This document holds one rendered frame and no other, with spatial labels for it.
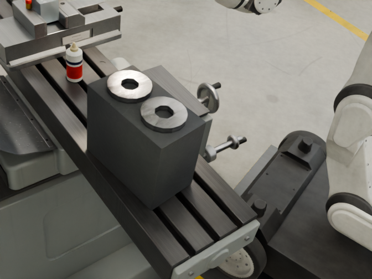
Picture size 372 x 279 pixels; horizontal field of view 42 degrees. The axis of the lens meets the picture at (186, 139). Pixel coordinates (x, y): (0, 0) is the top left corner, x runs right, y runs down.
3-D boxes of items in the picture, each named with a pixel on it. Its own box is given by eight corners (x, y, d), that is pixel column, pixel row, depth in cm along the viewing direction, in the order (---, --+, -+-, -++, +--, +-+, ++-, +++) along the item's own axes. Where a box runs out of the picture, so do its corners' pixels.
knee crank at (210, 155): (239, 136, 185) (243, 125, 181) (249, 146, 182) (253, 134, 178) (195, 157, 174) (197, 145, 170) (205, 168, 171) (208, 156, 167)
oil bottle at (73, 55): (77, 71, 127) (77, 36, 119) (85, 79, 125) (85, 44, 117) (63, 75, 125) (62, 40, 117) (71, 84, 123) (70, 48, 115)
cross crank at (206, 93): (204, 97, 184) (210, 72, 176) (223, 115, 178) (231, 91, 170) (170, 110, 176) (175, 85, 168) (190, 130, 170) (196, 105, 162)
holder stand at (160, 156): (127, 127, 115) (133, 58, 101) (192, 183, 106) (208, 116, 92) (86, 149, 108) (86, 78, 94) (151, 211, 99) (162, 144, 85)
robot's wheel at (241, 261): (258, 281, 151) (275, 246, 137) (250, 293, 148) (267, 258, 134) (205, 246, 157) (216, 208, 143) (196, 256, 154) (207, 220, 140)
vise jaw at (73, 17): (62, 3, 136) (61, -10, 134) (85, 24, 130) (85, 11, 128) (42, 7, 133) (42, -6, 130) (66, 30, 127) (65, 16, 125)
